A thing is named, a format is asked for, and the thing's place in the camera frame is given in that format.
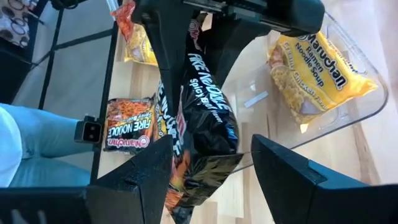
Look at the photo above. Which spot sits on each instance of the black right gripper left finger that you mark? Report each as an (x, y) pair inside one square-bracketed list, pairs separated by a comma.
[(133, 193)]

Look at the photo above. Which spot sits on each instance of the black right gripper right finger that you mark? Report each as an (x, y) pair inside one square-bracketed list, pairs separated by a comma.
[(295, 193)]

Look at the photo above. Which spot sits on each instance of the yellow Maruchan noodle pack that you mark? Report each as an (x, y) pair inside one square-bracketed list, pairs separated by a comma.
[(141, 46), (314, 74)]

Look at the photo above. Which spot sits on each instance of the clear plastic bin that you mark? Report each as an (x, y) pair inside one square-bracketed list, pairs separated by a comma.
[(357, 118)]

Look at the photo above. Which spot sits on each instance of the person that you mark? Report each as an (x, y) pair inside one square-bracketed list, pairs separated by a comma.
[(46, 133)]

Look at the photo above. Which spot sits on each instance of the black table-level camera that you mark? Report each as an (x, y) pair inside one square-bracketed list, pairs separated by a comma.
[(88, 130)]

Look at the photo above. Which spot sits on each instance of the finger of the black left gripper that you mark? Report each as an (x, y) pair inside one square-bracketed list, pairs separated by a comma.
[(230, 40), (171, 46)]

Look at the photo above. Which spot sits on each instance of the red Maruchan noodle pack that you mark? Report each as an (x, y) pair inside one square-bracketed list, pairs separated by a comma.
[(124, 15)]

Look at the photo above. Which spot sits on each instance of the brown patterned cloth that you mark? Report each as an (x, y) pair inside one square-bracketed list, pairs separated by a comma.
[(15, 21)]

